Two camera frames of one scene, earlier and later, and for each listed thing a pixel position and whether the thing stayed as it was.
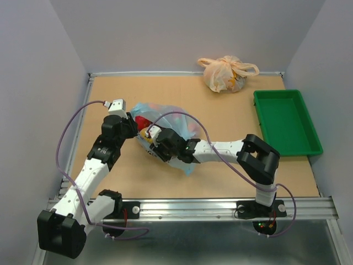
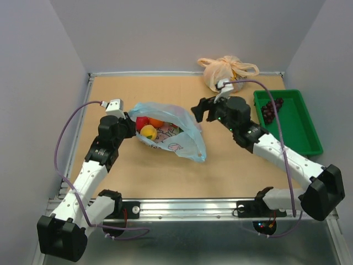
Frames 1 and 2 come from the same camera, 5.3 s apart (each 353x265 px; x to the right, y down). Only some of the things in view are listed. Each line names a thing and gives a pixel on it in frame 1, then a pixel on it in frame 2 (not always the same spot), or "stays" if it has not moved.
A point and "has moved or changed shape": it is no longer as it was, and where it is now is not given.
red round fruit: (142, 122) stays
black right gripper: (159, 150) to (204, 104)
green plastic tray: (285, 122) stays
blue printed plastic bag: (151, 118) has moved or changed shape
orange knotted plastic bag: (227, 74) stays
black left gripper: (132, 125) stays
